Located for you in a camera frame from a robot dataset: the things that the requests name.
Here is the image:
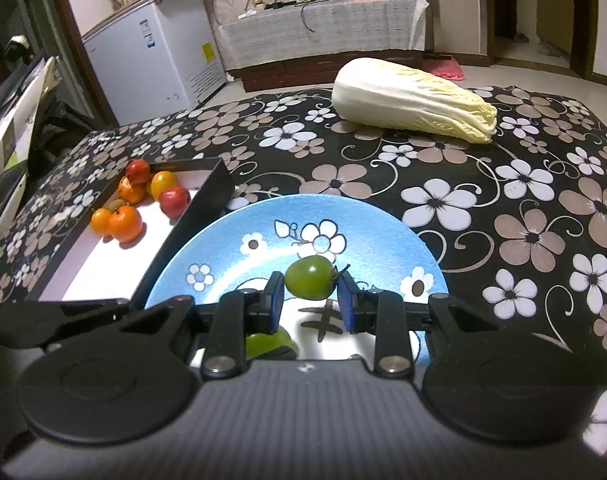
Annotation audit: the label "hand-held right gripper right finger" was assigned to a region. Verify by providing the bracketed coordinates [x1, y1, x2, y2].
[336, 271, 490, 380]

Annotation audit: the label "green tomato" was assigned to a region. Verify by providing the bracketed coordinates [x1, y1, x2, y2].
[284, 255, 351, 302]

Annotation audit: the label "black cable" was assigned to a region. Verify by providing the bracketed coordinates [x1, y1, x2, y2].
[297, 1, 318, 34]

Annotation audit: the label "smooth orange fruit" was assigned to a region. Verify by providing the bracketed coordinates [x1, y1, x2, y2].
[90, 208, 113, 237]

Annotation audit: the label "white chest freezer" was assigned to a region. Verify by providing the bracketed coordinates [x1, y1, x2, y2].
[82, 0, 227, 126]

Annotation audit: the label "red apple-shaped fruit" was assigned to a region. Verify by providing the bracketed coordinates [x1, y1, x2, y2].
[158, 186, 191, 220]

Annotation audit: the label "wooden kitchen cabinet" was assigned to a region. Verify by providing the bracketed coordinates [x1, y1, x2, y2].
[533, 0, 577, 56]

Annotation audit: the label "pink slippers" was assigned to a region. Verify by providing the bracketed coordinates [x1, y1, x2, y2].
[423, 55, 465, 81]

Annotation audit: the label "white lace cloth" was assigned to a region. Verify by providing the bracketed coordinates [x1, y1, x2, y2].
[218, 0, 431, 71]

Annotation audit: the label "yellow tomato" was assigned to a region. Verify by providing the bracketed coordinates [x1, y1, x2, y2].
[150, 170, 178, 201]

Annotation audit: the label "napa cabbage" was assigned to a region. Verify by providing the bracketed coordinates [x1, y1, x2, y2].
[331, 58, 499, 145]

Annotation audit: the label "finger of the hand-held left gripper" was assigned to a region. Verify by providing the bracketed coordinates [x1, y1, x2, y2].
[0, 298, 132, 352]

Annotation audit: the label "blue floral plate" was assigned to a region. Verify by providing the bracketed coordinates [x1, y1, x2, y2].
[144, 194, 449, 361]

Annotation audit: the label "light green fruit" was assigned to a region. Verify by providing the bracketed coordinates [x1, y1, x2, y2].
[246, 327, 298, 361]

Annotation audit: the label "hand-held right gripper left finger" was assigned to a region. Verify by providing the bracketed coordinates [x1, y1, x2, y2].
[116, 271, 286, 380]

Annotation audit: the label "white printed board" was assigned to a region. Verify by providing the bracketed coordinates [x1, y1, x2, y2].
[0, 57, 56, 221]

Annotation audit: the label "black shallow box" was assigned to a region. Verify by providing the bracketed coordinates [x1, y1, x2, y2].
[26, 157, 235, 311]

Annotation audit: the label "dark wooden cabinet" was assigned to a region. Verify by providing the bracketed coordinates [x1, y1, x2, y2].
[228, 50, 427, 93]

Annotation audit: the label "small tangerine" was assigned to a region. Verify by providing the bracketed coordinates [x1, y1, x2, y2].
[118, 176, 146, 205]

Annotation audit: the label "large tangerine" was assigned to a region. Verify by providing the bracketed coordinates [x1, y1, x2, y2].
[108, 205, 144, 243]

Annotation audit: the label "small red fruit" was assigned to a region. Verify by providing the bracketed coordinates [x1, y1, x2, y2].
[125, 159, 152, 184]

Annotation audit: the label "black floral tablecloth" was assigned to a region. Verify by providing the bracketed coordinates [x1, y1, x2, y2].
[0, 85, 607, 441]

